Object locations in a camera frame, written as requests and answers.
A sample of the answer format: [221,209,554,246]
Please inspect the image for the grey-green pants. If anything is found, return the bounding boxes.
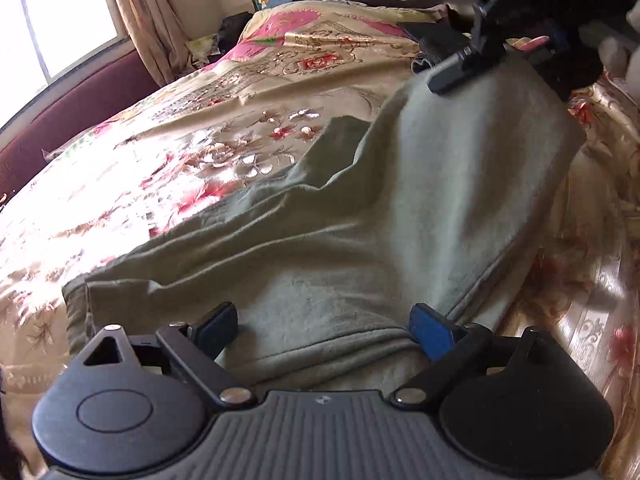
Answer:
[63,56,585,391]

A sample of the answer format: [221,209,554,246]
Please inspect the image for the floral satin bedspread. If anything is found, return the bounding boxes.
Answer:
[1,1,639,479]

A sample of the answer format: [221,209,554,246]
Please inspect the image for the dark clothes pile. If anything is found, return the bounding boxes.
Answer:
[217,12,253,54]

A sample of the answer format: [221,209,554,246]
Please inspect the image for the maroon upholstered sofa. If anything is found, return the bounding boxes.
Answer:
[1,52,158,198]

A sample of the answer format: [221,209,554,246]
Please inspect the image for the beige curtain right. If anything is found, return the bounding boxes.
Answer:
[116,0,190,87]

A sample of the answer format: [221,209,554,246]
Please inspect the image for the window with white frame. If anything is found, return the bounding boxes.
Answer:
[1,0,126,124]

